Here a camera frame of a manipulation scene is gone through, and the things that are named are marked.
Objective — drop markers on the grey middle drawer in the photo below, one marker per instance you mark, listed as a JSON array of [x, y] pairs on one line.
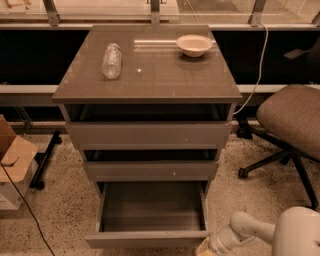
[[151, 165]]

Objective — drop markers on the black stand foot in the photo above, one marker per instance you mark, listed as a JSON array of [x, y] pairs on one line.
[[42, 160]]

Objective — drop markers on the grey bottom drawer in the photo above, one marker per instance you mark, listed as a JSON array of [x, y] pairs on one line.
[[150, 215]]

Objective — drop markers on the grey drawer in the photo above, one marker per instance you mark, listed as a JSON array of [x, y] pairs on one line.
[[150, 215], [194, 126], [151, 165]]

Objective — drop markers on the grey drawer cabinet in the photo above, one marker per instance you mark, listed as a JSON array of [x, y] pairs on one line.
[[153, 70]]

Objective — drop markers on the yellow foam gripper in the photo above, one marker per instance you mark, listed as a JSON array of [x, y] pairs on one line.
[[216, 240]]

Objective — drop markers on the brown office chair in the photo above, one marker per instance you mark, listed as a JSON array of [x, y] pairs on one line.
[[291, 121]]

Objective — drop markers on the grey top drawer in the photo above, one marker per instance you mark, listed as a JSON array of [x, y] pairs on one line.
[[194, 126]]

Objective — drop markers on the white paper bowl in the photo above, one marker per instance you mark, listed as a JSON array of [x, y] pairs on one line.
[[194, 45]]

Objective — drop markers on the clear plastic bottle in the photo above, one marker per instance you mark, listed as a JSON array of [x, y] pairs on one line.
[[112, 60]]

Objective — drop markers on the cardboard box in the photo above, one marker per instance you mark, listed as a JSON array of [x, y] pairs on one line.
[[18, 157]]

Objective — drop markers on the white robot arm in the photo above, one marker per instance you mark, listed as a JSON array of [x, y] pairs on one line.
[[296, 233]]

